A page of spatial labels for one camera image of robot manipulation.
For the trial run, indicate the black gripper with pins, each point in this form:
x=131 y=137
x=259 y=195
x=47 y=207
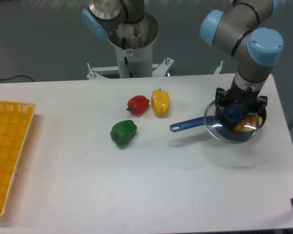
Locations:
x=234 y=93

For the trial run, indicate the glass lid with blue knob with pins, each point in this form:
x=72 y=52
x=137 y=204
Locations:
x=221 y=126

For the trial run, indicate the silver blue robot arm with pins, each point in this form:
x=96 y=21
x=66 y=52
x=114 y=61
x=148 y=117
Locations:
x=237 y=33

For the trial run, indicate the golden bread roll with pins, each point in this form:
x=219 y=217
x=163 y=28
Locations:
x=248 y=125

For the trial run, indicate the dark blue saucepan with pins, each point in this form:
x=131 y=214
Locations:
x=192 y=123

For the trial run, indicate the yellow bell pepper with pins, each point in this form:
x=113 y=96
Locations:
x=160 y=102

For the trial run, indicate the red bell pepper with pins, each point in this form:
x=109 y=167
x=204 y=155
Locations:
x=137 y=105

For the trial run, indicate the green bell pepper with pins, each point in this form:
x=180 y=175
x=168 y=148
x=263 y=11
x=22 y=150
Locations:
x=123 y=132

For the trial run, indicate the yellow woven basket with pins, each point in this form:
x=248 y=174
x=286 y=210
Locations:
x=15 y=121

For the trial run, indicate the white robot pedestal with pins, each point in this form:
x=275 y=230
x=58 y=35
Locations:
x=134 y=63

